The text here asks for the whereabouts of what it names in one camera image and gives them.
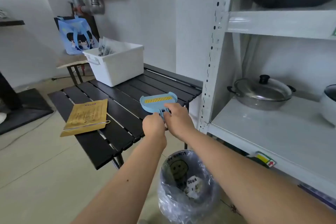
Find person's right hand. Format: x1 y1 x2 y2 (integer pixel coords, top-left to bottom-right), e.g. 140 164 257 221
163 103 196 142

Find person's left hand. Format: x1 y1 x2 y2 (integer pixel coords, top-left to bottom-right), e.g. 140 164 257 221
142 113 167 148

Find blue plastic dustpan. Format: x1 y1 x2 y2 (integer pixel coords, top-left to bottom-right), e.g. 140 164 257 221
139 92 178 117

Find trash bin with plastic liner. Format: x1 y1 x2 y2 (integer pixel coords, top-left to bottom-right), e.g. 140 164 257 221
157 149 221 224

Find person's right forearm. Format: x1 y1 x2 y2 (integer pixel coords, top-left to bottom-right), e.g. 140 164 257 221
181 126 336 224

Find person's left forearm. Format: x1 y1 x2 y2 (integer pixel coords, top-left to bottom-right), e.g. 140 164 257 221
71 137 167 224

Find black slatted folding table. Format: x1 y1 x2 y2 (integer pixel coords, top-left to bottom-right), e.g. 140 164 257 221
48 63 203 170

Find yellow paper envelope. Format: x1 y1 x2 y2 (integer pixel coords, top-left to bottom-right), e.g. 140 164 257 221
59 99 111 138

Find white plastic bin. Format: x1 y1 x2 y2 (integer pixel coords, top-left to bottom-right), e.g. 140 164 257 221
83 42 145 87

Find white metal shelf rack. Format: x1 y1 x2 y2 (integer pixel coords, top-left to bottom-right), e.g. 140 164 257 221
198 0 336 211

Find stainless steel pot with lid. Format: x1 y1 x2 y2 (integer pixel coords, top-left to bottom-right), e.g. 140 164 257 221
227 75 296 111

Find peeling green yellow shelf label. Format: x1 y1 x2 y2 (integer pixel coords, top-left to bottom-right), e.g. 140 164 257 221
246 151 277 168

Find clear plastic bags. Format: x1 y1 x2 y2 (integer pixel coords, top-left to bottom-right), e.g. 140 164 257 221
97 37 124 56

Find small cardboard topped table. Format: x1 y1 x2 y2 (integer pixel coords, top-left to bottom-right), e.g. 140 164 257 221
56 53 91 85

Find blue cartoon tote bag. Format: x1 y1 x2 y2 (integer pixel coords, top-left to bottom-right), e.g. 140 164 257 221
54 16 100 56

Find black stand base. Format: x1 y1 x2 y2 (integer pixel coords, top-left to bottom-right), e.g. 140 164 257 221
0 71 54 135

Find grey metal pipe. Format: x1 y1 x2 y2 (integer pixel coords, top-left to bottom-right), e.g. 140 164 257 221
73 0 105 16

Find white electric pot glass lid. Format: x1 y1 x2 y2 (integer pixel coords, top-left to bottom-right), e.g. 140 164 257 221
320 84 336 127

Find black wall shelf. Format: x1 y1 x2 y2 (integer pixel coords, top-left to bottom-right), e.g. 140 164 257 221
0 17 26 27

